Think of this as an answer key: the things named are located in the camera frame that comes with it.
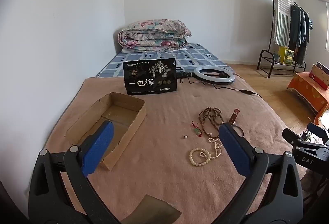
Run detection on cardboard box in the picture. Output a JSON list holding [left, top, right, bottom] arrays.
[[65, 92, 147, 170]]

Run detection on black metal clothes rack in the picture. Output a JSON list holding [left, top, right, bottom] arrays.
[[257, 0, 310, 79]]

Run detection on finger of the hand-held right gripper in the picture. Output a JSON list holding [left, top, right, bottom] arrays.
[[308, 122, 329, 141], [282, 128, 329, 176]]

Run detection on red and brown flat box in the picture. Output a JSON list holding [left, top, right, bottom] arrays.
[[309, 62, 329, 89]]

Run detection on black ring light handle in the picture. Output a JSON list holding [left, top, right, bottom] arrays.
[[176, 72, 194, 83]]

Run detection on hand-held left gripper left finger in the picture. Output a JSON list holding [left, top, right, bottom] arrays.
[[28, 120, 121, 224]]

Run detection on olive brown flat sheet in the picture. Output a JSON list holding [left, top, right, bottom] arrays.
[[121, 194, 183, 224]]

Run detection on white ring light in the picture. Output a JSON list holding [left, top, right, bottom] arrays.
[[193, 66, 235, 85]]

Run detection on brown leather watch strap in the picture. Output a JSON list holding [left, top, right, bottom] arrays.
[[229, 108, 241, 125]]

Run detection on striped hanging cloth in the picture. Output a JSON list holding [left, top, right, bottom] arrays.
[[272, 0, 292, 47]]

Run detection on jade pendant with red cord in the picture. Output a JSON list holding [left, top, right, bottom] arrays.
[[191, 120, 203, 137]]

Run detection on white pearl necklace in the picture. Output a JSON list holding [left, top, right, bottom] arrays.
[[189, 137, 223, 167]]

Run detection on blue plaid mattress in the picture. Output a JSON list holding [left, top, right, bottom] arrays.
[[96, 43, 235, 78]]

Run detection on folded floral quilt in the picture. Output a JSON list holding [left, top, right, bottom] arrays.
[[118, 18, 192, 53]]

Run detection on dark hanging clothes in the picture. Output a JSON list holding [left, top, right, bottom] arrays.
[[289, 4, 313, 65]]

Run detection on thin metal bangle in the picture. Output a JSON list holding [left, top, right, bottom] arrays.
[[231, 125, 244, 137]]

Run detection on black snack bag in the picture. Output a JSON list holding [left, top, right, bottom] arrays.
[[123, 58, 178, 96]]

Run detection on ring light with cable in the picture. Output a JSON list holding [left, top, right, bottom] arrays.
[[180, 76, 263, 98]]

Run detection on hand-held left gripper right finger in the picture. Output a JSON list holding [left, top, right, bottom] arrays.
[[218, 122, 304, 224]]

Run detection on yellow box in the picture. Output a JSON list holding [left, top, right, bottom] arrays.
[[278, 46, 295, 65]]

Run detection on brown wooden bead necklace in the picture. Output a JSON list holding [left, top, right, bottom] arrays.
[[198, 107, 223, 138]]

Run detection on orange cloth covered table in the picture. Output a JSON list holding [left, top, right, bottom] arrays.
[[286, 72, 329, 125]]

